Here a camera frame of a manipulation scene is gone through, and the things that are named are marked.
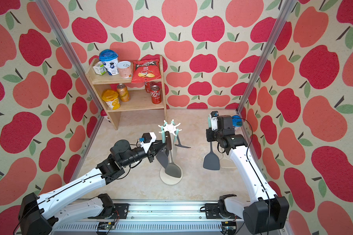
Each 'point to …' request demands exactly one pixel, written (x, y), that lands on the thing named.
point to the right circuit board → (229, 227)
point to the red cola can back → (147, 86)
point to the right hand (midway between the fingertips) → (212, 133)
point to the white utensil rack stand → (166, 176)
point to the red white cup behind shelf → (103, 113)
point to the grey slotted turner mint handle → (162, 156)
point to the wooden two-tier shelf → (138, 100)
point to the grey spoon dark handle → (171, 168)
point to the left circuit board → (106, 225)
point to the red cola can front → (155, 93)
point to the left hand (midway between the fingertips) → (165, 145)
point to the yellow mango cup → (111, 98)
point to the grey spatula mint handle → (212, 160)
